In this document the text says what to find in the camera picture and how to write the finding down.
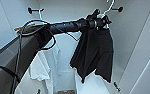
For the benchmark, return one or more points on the white hanger with black shirt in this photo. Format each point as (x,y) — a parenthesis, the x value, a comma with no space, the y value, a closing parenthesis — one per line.
(108,7)

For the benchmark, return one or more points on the black t-shirt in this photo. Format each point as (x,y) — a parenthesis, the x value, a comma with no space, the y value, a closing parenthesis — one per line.
(91,53)

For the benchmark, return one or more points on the white wardrobe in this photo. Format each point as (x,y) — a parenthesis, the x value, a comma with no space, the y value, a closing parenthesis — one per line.
(134,33)

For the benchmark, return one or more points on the white inner shelf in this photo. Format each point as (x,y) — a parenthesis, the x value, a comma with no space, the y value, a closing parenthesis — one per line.
(91,87)

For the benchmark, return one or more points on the white t-shirt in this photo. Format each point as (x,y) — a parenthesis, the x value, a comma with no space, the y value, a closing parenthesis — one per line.
(41,68)

